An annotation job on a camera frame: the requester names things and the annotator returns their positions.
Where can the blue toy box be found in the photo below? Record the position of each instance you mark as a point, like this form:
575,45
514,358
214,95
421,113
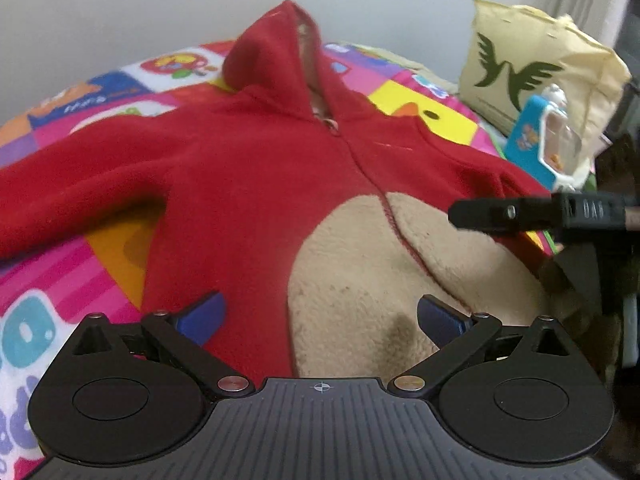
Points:
543,143

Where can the red fleece hooded jacket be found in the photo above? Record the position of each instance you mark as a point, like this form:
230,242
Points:
320,219

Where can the cream tote bag green bird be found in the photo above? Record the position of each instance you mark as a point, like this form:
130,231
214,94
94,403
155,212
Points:
518,51

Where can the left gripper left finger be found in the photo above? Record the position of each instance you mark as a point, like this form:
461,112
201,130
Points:
178,339

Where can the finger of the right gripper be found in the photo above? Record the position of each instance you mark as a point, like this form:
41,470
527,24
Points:
509,216

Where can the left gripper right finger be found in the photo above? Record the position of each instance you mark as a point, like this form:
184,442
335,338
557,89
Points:
460,340

